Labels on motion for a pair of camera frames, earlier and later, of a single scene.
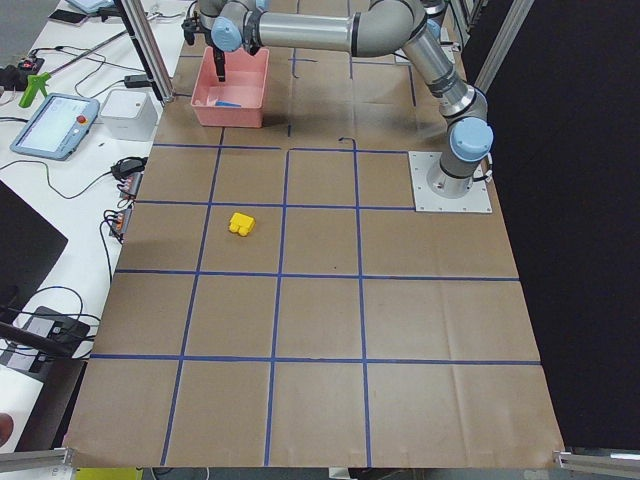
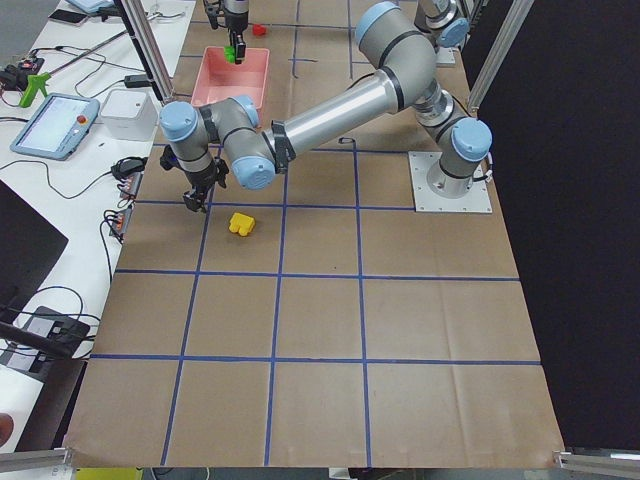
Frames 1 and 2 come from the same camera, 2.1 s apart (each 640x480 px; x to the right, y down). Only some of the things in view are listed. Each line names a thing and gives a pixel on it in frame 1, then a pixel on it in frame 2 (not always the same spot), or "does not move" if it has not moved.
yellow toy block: x=240 y=223 does not move
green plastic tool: x=35 y=82 does not move
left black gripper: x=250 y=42 -> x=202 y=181
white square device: x=129 y=115 does not move
